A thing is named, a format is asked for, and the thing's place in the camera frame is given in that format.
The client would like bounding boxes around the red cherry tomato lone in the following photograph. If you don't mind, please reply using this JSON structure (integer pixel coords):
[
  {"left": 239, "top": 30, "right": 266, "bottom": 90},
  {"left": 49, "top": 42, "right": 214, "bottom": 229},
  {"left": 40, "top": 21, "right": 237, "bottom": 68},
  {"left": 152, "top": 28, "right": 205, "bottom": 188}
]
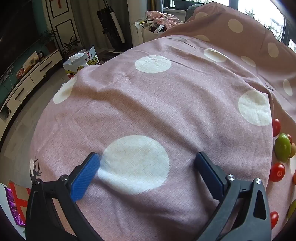
[{"left": 269, "top": 163, "right": 285, "bottom": 182}]

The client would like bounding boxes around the tan longan fruit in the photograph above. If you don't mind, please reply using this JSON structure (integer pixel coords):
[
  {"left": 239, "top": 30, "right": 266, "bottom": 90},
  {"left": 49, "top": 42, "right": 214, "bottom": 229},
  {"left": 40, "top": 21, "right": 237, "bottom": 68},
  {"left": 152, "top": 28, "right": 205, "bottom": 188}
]
[{"left": 290, "top": 143, "right": 296, "bottom": 158}]

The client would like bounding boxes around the pink polka dot cloth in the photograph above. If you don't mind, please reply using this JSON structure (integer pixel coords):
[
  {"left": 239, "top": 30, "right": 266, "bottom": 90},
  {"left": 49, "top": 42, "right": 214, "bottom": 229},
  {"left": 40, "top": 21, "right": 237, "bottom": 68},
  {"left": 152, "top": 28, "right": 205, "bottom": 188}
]
[{"left": 30, "top": 3, "right": 295, "bottom": 240}]

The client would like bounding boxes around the dark green jujube fruit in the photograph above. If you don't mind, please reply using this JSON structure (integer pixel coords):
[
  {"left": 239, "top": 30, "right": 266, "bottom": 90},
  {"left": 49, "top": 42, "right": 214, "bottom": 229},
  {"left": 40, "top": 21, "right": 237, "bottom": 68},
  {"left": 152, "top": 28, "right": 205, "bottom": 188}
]
[{"left": 274, "top": 133, "right": 291, "bottom": 163}]

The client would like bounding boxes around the red gift box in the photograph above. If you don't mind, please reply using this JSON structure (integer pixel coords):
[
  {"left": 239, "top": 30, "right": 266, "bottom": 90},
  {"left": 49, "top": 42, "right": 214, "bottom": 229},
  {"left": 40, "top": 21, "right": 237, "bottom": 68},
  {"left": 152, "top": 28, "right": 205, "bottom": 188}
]
[{"left": 5, "top": 180, "right": 31, "bottom": 227}]

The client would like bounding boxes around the white TV cabinet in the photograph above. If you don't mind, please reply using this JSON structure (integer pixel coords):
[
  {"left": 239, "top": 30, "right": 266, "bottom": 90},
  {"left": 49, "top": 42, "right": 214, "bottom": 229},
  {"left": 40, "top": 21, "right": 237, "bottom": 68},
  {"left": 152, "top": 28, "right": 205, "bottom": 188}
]
[{"left": 1, "top": 50, "right": 62, "bottom": 139}]

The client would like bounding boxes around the pink clothes pile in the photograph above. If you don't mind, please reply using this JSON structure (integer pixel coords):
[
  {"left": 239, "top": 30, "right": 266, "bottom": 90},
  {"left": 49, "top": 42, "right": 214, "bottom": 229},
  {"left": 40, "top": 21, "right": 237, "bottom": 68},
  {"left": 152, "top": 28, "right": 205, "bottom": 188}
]
[{"left": 146, "top": 11, "right": 182, "bottom": 29}]

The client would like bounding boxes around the red cherry tomato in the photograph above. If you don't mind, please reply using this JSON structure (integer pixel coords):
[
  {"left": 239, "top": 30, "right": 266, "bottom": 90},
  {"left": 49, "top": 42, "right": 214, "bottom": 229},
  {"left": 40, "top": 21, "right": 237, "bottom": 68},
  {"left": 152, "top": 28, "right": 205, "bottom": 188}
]
[
  {"left": 287, "top": 134, "right": 292, "bottom": 145},
  {"left": 270, "top": 211, "right": 279, "bottom": 229},
  {"left": 273, "top": 118, "right": 281, "bottom": 137}
]

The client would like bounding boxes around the light green jujube fruit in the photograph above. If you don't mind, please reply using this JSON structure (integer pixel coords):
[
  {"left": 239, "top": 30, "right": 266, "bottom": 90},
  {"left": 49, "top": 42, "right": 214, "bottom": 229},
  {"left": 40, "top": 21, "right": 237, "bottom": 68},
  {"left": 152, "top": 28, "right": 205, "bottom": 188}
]
[{"left": 287, "top": 199, "right": 296, "bottom": 219}]

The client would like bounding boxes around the window frame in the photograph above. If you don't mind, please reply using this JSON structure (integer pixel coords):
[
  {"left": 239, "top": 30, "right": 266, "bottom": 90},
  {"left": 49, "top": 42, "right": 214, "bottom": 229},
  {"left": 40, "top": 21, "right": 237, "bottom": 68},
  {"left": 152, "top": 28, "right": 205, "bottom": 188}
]
[{"left": 163, "top": 1, "right": 295, "bottom": 51}]

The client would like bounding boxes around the white printed shopping bag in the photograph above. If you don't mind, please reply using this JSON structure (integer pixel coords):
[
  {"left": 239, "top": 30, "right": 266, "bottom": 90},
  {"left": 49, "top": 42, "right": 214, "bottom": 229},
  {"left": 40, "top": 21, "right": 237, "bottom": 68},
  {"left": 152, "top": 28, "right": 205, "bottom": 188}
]
[{"left": 63, "top": 46, "right": 100, "bottom": 79}]

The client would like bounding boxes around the black upright vacuum cleaner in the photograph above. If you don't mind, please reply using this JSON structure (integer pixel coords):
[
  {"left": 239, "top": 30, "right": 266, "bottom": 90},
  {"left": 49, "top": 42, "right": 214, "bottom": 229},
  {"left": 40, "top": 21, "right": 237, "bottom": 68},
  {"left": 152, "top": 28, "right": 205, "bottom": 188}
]
[{"left": 97, "top": 1, "right": 126, "bottom": 53}]

